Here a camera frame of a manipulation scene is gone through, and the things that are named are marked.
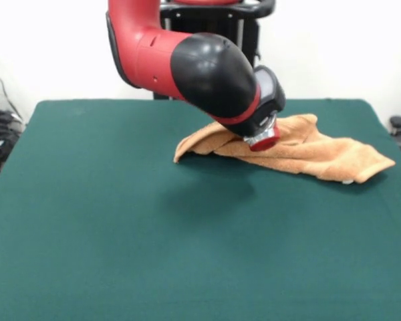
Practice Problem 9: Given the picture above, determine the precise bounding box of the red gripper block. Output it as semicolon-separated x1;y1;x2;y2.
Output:
249;126;282;152

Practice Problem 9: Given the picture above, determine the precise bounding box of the orange terry towel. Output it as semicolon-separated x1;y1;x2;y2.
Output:
172;113;397;185

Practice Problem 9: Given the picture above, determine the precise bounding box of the dark green table cloth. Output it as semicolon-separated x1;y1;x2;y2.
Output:
0;98;401;321

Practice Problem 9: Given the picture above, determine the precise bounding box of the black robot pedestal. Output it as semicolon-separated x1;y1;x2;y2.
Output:
158;0;275;100

